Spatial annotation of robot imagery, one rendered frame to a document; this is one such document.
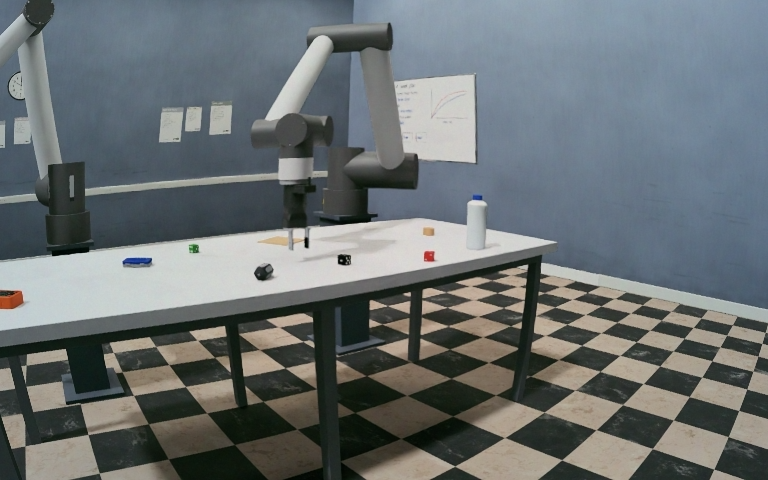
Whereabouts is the white bottle with blue cap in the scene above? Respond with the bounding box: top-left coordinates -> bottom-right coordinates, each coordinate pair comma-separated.
466,195 -> 487,250

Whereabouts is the orange pocket multimeter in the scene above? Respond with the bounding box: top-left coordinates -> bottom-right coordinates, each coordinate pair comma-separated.
0,290 -> 24,309

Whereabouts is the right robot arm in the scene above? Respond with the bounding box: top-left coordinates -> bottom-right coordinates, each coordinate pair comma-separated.
0,0 -> 91,245

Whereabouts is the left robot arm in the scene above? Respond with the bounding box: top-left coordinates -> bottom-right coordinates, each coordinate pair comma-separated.
251,22 -> 419,215

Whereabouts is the tan flat mat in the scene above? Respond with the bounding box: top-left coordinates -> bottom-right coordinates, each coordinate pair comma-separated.
257,236 -> 305,246

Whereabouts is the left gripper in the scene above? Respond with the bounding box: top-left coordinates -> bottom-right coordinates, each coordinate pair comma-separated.
279,158 -> 317,251

